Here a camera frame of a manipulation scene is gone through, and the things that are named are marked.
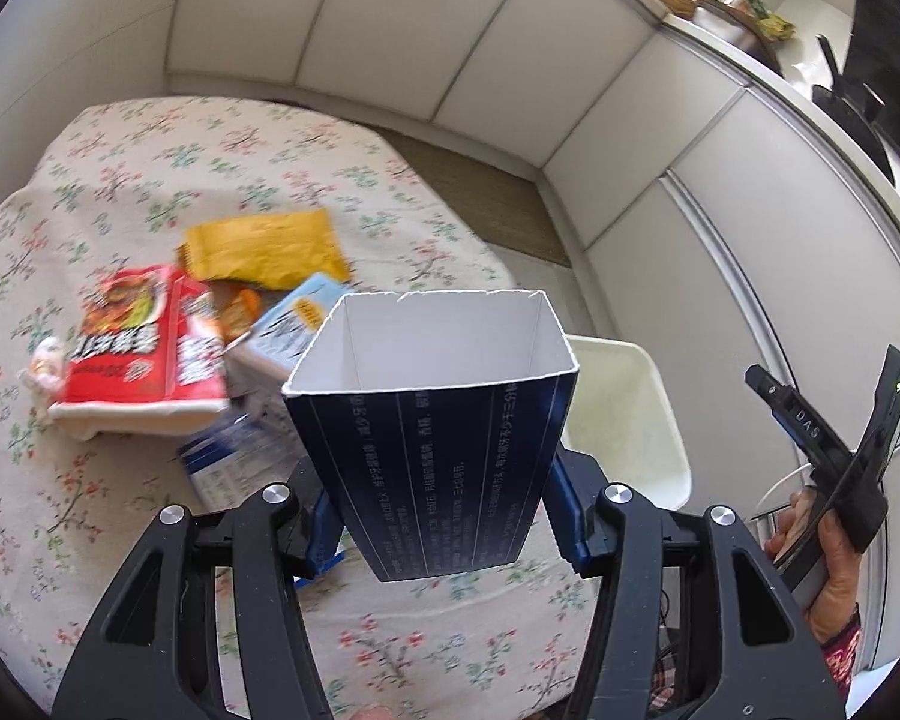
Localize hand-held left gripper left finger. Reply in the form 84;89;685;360
49;457;346;720

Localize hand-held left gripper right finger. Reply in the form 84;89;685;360
544;450;848;720

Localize white plastic bin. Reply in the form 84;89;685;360
562;335;692;512

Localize small blue white box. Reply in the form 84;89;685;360
176;412;346;586

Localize dark blue carton box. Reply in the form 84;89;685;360
281;289;580;583

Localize orange snack packet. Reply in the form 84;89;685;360
210;281;263;346

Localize red snack box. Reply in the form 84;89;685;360
49;266;232;442

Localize person's right forearm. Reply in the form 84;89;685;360
817;604;865;707

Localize person's right hand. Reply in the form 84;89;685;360
763;489;863;647

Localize light blue carton box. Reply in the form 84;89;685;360
229;274;353;406

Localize yellow padded envelope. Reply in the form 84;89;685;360
176;210;353;293

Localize crumpled white wrapper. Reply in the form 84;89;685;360
28;337;68;395

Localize woven floor mat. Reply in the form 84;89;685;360
375;127;571;268

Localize white kitchen cabinet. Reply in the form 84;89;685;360
0;0;900;676

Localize floral tablecloth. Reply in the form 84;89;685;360
0;96;608;720

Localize white countertop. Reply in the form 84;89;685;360
555;0;900;256

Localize yellow green packet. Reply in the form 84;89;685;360
750;0;797;43

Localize white cable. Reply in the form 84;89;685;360
750;463;815;526

